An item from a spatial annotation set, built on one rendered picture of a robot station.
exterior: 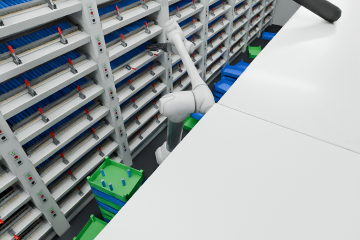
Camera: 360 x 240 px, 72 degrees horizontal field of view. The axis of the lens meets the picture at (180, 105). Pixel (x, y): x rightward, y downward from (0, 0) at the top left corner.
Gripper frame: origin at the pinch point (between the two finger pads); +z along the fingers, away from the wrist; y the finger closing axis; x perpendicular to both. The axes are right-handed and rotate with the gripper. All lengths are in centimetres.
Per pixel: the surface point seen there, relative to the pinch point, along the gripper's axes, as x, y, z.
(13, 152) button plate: -12, -119, 0
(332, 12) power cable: 48, -96, -136
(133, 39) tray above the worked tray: 11.8, -16.3, -1.0
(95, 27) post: 32, -49, -8
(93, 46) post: 22, -54, -6
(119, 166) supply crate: -55, -77, -19
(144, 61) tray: -8.2, -10.3, 0.1
